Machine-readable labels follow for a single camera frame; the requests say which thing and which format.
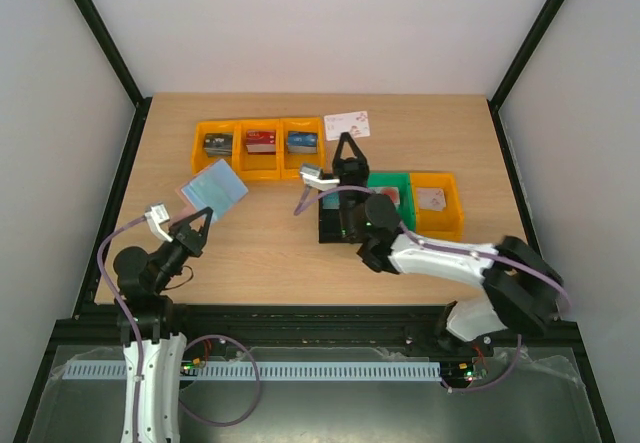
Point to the yellow bin far right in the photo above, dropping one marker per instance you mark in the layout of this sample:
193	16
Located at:
447	224

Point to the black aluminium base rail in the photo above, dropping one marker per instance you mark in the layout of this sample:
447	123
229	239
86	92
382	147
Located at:
410	329

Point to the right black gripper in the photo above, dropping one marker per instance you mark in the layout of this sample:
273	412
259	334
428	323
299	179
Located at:
350	166

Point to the black bin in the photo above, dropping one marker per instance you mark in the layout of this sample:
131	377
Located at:
330	230

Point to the blue card stack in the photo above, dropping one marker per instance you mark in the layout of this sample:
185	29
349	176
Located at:
298	142

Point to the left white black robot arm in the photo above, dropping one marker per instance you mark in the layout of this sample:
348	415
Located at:
150	324

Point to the left black frame post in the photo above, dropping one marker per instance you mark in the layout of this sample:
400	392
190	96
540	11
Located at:
107	44

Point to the black card stack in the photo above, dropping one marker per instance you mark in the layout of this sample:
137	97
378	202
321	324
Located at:
218	144

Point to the red white card stack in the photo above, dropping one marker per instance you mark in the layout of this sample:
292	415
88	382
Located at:
392	192

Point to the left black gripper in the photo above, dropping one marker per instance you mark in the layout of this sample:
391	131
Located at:
194	242

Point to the green bin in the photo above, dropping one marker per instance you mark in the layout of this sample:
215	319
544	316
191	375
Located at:
402	181

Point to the yellow bin middle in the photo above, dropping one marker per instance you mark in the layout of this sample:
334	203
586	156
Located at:
259	167

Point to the yellow bin left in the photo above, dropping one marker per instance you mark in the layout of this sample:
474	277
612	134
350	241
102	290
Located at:
199	160

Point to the right black frame post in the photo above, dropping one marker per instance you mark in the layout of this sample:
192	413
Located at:
533	38

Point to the black frame post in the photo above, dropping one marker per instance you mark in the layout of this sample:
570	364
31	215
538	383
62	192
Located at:
107	44
533	38

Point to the pink card holder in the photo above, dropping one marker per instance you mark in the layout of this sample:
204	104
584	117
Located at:
217	187

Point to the yellow bin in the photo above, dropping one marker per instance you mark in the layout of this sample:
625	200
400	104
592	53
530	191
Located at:
292	162
447	224
199	160
259	167

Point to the pink card in bin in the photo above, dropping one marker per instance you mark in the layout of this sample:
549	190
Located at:
431	199

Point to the teal card stack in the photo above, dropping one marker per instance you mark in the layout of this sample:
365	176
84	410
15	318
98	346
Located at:
331	202

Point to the white slotted cable duct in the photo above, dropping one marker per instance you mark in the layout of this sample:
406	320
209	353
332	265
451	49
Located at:
316	372

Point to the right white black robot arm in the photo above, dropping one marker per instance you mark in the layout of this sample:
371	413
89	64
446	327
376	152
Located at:
520	291

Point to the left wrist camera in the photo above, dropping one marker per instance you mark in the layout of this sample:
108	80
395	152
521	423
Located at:
156	216

